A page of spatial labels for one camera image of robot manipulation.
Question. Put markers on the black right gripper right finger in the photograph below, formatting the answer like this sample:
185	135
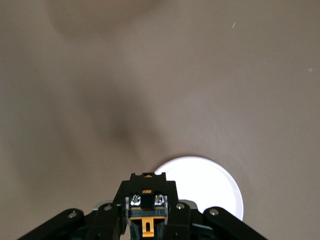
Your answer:
182	222

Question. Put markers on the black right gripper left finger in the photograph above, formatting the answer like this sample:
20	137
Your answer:
105	222

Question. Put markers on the orange and black push-button switch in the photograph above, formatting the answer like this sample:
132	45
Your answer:
146	185

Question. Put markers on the pink round plate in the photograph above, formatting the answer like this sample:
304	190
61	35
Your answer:
205	182

